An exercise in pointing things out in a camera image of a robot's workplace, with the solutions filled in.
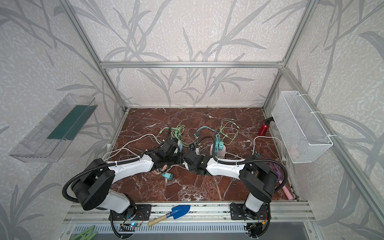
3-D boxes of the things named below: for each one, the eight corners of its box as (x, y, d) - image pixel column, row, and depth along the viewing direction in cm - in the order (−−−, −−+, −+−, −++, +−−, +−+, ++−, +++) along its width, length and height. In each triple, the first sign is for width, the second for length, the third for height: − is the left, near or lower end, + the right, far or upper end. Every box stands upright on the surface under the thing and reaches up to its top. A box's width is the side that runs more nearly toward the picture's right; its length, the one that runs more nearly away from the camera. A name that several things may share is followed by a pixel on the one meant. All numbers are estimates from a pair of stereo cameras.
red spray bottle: (260, 136, 105) (269, 120, 92) (258, 133, 107) (267, 117, 93) (265, 135, 106) (274, 119, 92) (263, 132, 108) (272, 116, 94)
